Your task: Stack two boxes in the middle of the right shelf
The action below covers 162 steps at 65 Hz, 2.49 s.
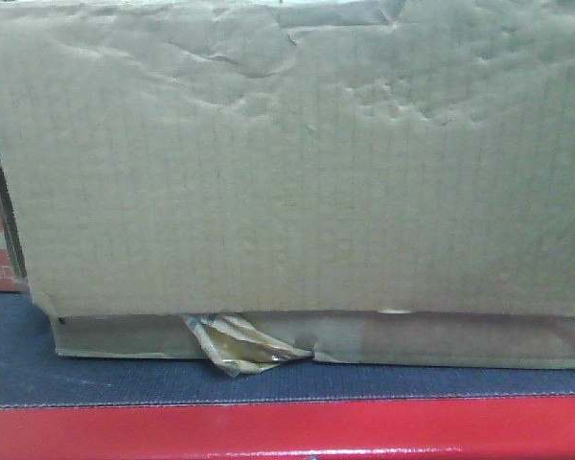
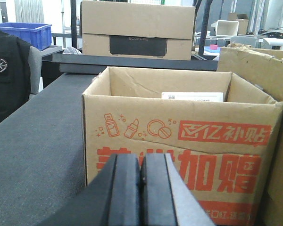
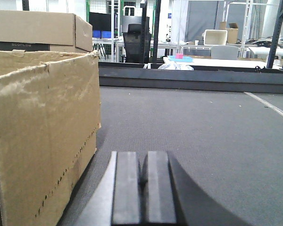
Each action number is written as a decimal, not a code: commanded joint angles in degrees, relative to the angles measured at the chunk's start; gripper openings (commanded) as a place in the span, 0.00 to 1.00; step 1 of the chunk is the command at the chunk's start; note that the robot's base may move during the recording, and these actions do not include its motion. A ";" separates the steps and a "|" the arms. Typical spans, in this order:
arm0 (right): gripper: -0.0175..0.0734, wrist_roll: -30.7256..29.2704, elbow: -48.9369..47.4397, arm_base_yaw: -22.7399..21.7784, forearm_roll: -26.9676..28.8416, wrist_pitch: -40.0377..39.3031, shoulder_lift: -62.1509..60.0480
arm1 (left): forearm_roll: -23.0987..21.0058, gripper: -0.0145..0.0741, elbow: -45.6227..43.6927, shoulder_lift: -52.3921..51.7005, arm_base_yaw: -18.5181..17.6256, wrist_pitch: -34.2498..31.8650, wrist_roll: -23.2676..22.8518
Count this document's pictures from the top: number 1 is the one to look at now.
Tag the large brown cardboard box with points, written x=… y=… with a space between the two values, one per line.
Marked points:
x=259 y=182

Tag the red cart edge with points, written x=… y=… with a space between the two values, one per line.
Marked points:
x=499 y=428

